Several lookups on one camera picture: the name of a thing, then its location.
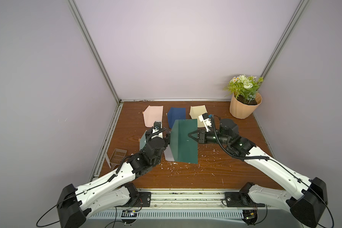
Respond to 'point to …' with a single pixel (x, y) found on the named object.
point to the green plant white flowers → (243, 87)
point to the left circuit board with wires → (128, 216)
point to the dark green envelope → (184, 149)
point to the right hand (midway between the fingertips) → (189, 129)
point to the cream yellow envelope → (195, 111)
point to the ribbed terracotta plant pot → (243, 106)
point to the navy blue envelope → (175, 113)
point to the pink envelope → (152, 114)
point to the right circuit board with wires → (250, 216)
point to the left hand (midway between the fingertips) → (162, 128)
